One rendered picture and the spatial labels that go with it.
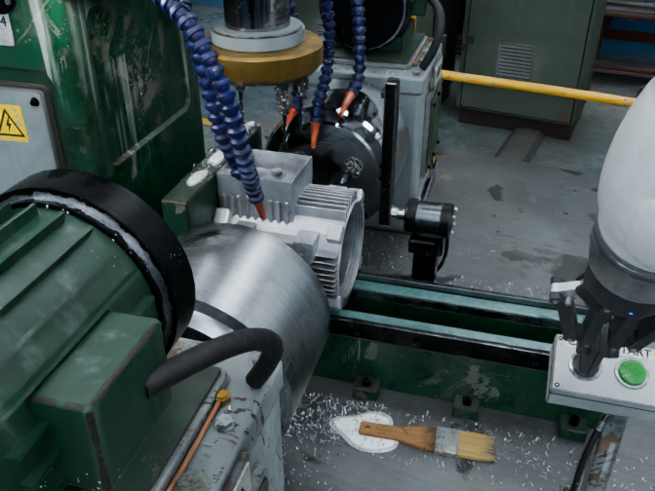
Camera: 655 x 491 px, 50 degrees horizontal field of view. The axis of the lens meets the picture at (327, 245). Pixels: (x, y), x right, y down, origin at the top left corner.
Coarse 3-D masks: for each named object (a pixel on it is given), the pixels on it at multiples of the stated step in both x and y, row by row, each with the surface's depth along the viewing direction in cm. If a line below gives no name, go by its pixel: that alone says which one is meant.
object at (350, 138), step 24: (312, 96) 131; (336, 96) 128; (360, 96) 130; (336, 120) 124; (360, 120) 123; (288, 144) 129; (336, 144) 126; (360, 144) 125; (408, 144) 140; (336, 168) 128; (360, 168) 126
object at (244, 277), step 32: (224, 224) 88; (192, 256) 82; (224, 256) 82; (256, 256) 83; (288, 256) 86; (224, 288) 77; (256, 288) 79; (288, 288) 83; (320, 288) 89; (192, 320) 74; (224, 320) 75; (256, 320) 76; (288, 320) 80; (320, 320) 87; (288, 352) 78; (320, 352) 89; (288, 384) 77; (288, 416) 80
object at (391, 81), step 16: (400, 80) 110; (384, 96) 110; (384, 112) 111; (384, 128) 112; (384, 144) 114; (384, 160) 115; (384, 176) 117; (384, 192) 118; (384, 208) 120; (384, 224) 121
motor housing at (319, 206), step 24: (312, 192) 108; (336, 192) 108; (312, 216) 106; (336, 216) 104; (360, 216) 116; (288, 240) 104; (360, 240) 118; (312, 264) 104; (336, 264) 104; (336, 288) 106
